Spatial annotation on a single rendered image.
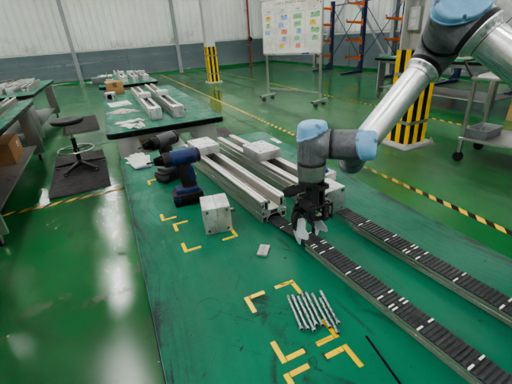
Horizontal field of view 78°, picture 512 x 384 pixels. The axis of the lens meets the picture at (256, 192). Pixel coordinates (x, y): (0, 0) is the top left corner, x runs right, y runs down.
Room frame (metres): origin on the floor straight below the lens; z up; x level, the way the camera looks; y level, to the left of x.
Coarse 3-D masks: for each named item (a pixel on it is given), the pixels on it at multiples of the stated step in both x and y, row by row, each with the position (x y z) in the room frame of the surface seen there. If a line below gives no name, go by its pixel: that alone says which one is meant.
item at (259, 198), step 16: (208, 160) 1.38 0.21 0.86; (224, 160) 1.37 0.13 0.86; (208, 176) 1.37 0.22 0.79; (224, 176) 1.19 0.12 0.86; (240, 176) 1.23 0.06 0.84; (256, 176) 1.15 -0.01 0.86; (240, 192) 1.07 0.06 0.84; (256, 192) 1.07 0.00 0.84; (272, 192) 1.01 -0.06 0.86; (256, 208) 0.97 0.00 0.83; (272, 208) 0.96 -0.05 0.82
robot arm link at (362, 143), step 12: (336, 132) 0.75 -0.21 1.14; (348, 132) 0.74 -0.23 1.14; (360, 132) 0.73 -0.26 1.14; (372, 132) 0.73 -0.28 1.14; (336, 144) 0.73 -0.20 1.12; (348, 144) 0.72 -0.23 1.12; (360, 144) 0.71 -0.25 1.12; (372, 144) 0.70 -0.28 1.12; (336, 156) 0.73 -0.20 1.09; (348, 156) 0.72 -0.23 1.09; (360, 156) 0.71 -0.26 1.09; (372, 156) 0.71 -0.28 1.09
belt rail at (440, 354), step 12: (312, 252) 0.74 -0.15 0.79; (324, 264) 0.70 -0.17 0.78; (360, 288) 0.58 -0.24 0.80; (372, 300) 0.55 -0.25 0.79; (384, 312) 0.52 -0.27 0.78; (420, 336) 0.44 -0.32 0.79; (432, 348) 0.41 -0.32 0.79; (444, 360) 0.39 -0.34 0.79; (456, 372) 0.37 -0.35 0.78; (468, 372) 0.36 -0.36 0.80
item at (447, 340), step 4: (448, 332) 0.43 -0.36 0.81; (452, 332) 0.43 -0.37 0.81; (444, 336) 0.42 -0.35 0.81; (448, 336) 0.42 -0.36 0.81; (452, 336) 0.42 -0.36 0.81; (456, 336) 0.42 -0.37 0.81; (440, 340) 0.41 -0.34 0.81; (444, 340) 0.41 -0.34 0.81; (448, 340) 0.41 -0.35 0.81; (452, 340) 0.41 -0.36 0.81; (456, 340) 0.41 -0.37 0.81; (436, 344) 0.41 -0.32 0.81; (440, 344) 0.41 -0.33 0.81; (444, 344) 0.40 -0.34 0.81; (448, 344) 0.40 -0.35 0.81; (440, 348) 0.40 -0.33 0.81; (444, 348) 0.40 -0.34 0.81
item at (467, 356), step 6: (468, 348) 0.39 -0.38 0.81; (474, 348) 0.39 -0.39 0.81; (462, 354) 0.38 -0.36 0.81; (468, 354) 0.38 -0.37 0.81; (474, 354) 0.38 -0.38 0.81; (480, 354) 0.38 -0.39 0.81; (456, 360) 0.37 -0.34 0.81; (462, 360) 0.37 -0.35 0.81; (468, 360) 0.37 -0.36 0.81; (462, 366) 0.36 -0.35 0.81
